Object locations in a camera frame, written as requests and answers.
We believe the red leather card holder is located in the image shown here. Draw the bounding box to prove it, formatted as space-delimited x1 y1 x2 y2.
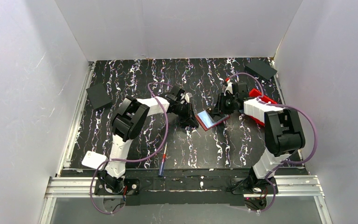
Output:
195 107 230 131

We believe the red plastic bin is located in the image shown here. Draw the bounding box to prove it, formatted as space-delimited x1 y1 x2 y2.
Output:
249 88 277 127

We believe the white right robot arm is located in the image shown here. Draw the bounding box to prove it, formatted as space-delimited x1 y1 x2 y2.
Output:
207 83 305 182

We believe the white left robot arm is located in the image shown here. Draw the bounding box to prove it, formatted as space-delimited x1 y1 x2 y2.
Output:
97 86 199 188

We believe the white card near left base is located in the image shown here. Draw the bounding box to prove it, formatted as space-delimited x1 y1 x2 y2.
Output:
81 151 108 170

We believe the black block far right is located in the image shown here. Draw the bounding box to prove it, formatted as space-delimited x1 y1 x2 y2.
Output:
244 58 277 80

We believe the black block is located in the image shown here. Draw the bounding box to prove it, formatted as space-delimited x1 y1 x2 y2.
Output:
86 83 112 110
244 58 277 80

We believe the blue red screwdriver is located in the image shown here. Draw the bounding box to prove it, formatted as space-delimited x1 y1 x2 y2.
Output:
158 142 167 177

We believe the black block far left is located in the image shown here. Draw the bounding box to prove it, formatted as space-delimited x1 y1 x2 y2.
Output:
86 83 112 110

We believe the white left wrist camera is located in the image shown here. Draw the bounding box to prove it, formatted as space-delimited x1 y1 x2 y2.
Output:
181 92 193 104

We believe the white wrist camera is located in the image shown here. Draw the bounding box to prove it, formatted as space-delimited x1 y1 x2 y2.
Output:
181 92 193 104
223 77 233 95

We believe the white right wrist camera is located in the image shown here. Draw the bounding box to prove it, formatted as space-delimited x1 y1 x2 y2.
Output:
223 77 233 95

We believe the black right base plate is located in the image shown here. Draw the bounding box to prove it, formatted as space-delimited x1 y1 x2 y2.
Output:
230 176 279 196

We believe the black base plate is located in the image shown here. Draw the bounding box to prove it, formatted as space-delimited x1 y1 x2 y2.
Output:
93 179 140 196
230 176 279 196

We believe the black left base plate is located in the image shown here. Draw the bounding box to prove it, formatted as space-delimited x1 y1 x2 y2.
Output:
93 179 140 196

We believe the aluminium left side rail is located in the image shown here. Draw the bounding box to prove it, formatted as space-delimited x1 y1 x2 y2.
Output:
55 61 95 177

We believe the aluminium front rail frame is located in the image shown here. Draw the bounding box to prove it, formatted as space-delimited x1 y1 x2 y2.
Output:
39 168 332 224

